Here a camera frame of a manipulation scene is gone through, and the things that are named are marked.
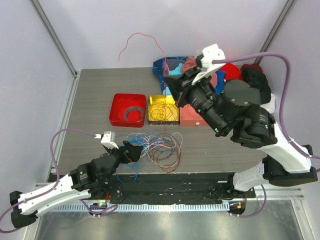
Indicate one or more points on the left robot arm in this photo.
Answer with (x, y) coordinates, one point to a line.
(88, 180)

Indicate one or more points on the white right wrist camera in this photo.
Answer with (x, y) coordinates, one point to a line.
(210, 53)

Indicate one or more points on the royal blue cloth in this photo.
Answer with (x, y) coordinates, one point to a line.
(220, 81)

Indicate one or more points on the dark red cloth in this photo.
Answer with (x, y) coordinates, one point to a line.
(252, 66)

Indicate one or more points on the cyan cloth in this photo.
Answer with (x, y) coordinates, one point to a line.
(176, 71)

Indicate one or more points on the salmon pink box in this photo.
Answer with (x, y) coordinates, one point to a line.
(190, 118)

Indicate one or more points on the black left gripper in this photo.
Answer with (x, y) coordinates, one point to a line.
(134, 151)

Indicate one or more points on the grey tape roll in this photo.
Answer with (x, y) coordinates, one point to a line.
(134, 114)

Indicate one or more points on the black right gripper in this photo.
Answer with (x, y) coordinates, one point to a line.
(175, 84)

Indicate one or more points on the gold metal tin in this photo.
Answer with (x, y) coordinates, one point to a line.
(162, 111)

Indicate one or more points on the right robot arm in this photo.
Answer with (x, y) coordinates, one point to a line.
(237, 109)

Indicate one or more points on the grey cloth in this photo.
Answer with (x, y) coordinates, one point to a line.
(174, 63)

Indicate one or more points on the red plastic box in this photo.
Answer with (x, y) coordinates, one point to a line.
(120, 102)

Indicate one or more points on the dusty pink cloth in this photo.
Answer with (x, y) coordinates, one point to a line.
(191, 63)

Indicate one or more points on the white slotted cable duct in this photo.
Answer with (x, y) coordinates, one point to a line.
(126, 208)

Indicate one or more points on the black cloth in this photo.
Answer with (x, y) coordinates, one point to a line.
(257, 80)

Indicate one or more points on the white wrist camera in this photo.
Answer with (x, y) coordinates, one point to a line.
(107, 139)
(210, 53)

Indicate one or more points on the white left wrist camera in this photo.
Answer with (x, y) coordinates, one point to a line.
(107, 139)

